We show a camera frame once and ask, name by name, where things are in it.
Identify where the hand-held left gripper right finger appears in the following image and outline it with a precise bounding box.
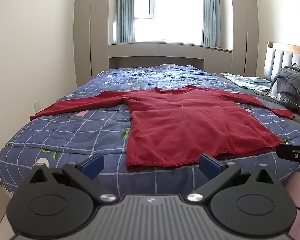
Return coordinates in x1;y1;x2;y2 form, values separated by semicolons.
186;153;280;203

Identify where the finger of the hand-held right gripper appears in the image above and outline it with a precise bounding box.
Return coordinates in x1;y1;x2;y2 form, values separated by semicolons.
276;144;300;161

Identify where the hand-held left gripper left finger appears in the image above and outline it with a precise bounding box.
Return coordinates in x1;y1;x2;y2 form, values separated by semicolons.
22;153;117;204

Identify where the red long-sleeved shirt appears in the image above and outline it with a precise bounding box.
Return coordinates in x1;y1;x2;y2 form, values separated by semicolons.
29;84;295;172

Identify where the bed with blue checked quilt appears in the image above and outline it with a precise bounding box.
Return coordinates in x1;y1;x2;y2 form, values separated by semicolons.
0;64;300;200

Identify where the grey quilted jacket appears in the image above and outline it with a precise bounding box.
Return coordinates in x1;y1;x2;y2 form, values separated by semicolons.
271;65;300;110

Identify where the light blue patterned cloth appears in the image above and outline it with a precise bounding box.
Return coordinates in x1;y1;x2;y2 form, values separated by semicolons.
221;72;272;90

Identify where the grey padded headboard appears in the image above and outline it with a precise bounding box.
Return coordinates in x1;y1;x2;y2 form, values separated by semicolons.
263;41;300;80

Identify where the beige window bench cabinet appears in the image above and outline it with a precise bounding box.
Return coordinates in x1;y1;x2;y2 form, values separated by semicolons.
108;42;233;74

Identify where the tall beige wardrobe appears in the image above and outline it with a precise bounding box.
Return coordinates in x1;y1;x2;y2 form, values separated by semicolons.
231;0;259;78
74;0;110;87

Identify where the light blue curtain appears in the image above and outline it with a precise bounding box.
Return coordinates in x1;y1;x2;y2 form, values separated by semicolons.
115;0;137;43
202;0;222;48

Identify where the bright window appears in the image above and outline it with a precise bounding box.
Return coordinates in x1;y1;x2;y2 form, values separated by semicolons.
134;0;204;43

